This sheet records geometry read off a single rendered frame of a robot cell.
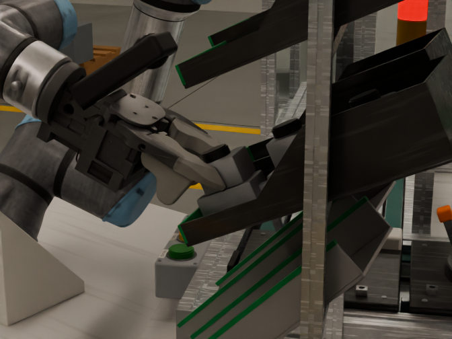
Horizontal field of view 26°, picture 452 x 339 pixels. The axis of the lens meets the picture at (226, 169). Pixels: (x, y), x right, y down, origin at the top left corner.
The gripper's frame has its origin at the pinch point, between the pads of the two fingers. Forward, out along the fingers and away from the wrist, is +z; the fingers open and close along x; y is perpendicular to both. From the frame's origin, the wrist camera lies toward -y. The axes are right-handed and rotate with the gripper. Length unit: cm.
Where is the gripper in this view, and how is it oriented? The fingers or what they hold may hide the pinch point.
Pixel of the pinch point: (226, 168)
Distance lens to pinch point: 100.1
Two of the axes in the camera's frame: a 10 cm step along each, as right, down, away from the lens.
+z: 8.5, 5.0, -1.5
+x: -3.3, 2.8, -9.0
